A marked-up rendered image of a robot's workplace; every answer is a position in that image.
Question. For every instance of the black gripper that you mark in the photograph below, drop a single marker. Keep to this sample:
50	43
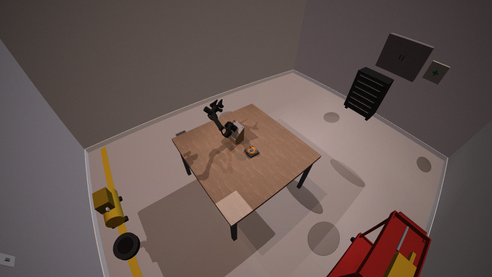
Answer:
214	107

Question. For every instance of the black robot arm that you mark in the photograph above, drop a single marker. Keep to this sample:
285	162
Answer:
228	126

